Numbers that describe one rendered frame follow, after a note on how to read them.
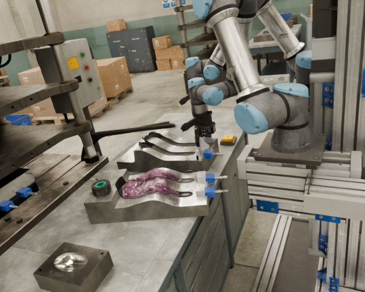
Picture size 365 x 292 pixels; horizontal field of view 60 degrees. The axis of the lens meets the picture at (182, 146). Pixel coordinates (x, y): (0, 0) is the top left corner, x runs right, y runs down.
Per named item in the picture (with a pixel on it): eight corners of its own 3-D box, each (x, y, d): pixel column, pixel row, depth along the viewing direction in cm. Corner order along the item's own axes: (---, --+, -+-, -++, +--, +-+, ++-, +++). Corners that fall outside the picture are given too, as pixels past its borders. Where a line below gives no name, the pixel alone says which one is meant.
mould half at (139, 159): (219, 152, 173) (216, 130, 168) (204, 176, 152) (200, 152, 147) (141, 149, 194) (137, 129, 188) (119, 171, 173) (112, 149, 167)
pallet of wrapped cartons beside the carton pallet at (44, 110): (113, 108, 578) (99, 56, 539) (88, 125, 511) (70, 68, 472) (61, 111, 622) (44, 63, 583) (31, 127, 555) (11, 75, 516)
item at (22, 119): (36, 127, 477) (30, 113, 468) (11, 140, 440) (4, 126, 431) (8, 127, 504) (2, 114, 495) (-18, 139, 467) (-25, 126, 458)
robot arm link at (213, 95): (230, 83, 129) (215, 80, 138) (207, 90, 125) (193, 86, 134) (232, 101, 132) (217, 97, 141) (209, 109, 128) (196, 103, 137)
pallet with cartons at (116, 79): (134, 91, 670) (125, 56, 639) (117, 103, 600) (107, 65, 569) (85, 95, 707) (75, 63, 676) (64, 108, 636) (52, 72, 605)
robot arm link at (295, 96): (316, 119, 110) (317, 81, 104) (287, 130, 105) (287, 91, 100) (291, 111, 120) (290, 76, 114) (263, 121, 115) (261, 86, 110)
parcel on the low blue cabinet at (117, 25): (127, 29, 834) (124, 17, 822) (120, 30, 807) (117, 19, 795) (114, 30, 851) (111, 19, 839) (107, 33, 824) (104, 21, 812)
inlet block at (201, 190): (228, 192, 132) (227, 181, 130) (229, 199, 128) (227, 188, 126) (197, 195, 134) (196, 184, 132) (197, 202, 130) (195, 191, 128)
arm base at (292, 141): (315, 137, 119) (316, 112, 115) (310, 155, 108) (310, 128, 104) (275, 135, 126) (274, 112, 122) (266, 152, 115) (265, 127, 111)
